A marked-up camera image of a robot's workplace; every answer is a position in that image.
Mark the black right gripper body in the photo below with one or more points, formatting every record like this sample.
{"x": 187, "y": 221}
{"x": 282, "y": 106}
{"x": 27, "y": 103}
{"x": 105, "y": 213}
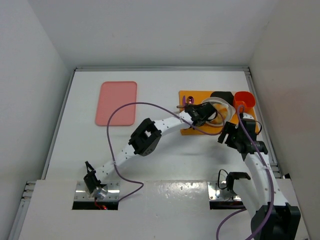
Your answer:
{"x": 227, "y": 132}

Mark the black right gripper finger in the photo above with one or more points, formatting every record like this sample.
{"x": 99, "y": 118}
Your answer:
{"x": 230, "y": 141}
{"x": 227, "y": 129}

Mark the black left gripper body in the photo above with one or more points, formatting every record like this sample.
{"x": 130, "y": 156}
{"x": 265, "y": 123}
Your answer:
{"x": 208, "y": 110}

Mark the golden knotted bread roll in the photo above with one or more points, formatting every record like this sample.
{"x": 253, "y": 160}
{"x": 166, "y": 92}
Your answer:
{"x": 223, "y": 114}

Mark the pink rectangular tray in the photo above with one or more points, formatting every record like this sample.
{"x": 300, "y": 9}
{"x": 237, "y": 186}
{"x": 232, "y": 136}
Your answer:
{"x": 114, "y": 94}

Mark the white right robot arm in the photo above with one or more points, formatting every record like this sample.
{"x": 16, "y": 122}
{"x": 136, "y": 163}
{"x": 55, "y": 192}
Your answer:
{"x": 272, "y": 216}

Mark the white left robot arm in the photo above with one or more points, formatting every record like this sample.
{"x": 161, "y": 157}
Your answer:
{"x": 144, "y": 140}

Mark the iridescent spoon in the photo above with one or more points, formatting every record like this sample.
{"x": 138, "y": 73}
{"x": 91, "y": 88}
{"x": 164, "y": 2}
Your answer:
{"x": 190, "y": 100}

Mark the white plate blue swirl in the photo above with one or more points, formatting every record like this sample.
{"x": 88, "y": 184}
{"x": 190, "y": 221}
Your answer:
{"x": 213, "y": 100}

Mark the iridescent table knife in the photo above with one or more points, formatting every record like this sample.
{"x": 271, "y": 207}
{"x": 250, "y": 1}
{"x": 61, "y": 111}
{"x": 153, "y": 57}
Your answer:
{"x": 184, "y": 100}

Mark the orange cup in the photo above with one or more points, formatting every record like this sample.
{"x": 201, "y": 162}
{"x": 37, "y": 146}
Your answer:
{"x": 244, "y": 98}

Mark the black coaster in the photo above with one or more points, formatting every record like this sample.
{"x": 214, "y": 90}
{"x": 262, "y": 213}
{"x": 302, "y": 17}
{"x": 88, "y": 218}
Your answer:
{"x": 225, "y": 95}

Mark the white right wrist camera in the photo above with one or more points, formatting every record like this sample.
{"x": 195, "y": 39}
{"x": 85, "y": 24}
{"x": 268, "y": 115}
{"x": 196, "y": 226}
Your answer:
{"x": 246, "y": 117}

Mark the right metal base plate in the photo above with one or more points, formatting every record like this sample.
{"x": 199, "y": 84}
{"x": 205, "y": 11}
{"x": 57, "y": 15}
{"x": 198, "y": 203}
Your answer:
{"x": 219, "y": 194}

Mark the metal base plate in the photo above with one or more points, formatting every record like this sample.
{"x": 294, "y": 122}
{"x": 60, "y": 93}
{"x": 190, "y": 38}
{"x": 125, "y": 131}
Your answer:
{"x": 219, "y": 194}
{"x": 107, "y": 192}

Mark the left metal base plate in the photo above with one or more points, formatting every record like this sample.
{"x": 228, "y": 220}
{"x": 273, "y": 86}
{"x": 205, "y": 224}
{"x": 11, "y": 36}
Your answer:
{"x": 107, "y": 192}

